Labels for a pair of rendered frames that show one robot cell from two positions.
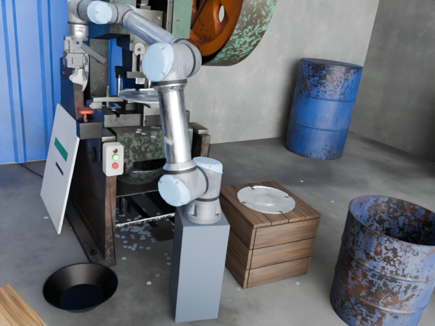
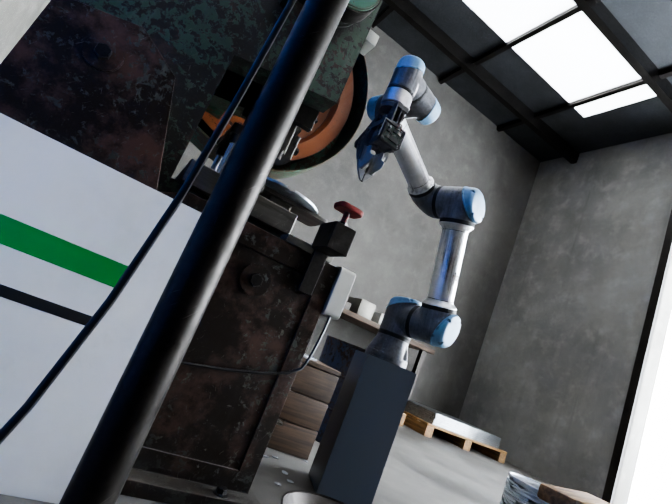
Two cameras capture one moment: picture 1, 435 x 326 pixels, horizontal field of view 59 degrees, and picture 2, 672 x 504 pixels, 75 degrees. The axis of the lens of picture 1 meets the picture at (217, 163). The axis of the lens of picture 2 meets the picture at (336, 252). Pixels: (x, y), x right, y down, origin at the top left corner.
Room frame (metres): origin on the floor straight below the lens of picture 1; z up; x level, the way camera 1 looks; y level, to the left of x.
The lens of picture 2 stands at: (1.35, 1.62, 0.41)
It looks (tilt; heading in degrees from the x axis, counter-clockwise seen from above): 12 degrees up; 280
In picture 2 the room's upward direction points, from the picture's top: 22 degrees clockwise
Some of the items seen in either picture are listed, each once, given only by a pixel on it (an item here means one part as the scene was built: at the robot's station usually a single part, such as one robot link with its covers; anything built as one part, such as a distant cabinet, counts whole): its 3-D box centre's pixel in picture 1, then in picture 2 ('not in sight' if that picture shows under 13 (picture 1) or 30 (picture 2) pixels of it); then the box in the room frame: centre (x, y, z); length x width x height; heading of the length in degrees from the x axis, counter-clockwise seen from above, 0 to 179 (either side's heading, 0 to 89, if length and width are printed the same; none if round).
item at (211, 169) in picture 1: (204, 176); (402, 317); (1.33, 0.04, 0.62); 0.13 x 0.12 x 0.14; 146
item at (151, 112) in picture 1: (152, 112); (279, 222); (1.79, 0.34, 0.72); 0.25 x 0.14 x 0.14; 35
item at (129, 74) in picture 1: (138, 74); (247, 152); (1.94, 0.44, 0.86); 0.20 x 0.16 x 0.05; 125
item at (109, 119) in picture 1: (138, 111); (222, 208); (1.93, 0.44, 0.68); 0.45 x 0.30 x 0.06; 125
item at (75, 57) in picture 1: (76, 52); (386, 128); (1.54, 0.60, 0.99); 0.09 x 0.08 x 0.12; 125
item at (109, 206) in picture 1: (78, 148); (147, 257); (1.89, 0.74, 0.45); 0.92 x 0.12 x 0.90; 35
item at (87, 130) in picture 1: (89, 140); (325, 258); (1.56, 0.56, 0.62); 0.10 x 0.06 x 0.20; 125
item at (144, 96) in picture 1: (148, 96); (274, 196); (1.83, 0.37, 0.78); 0.29 x 0.29 x 0.01
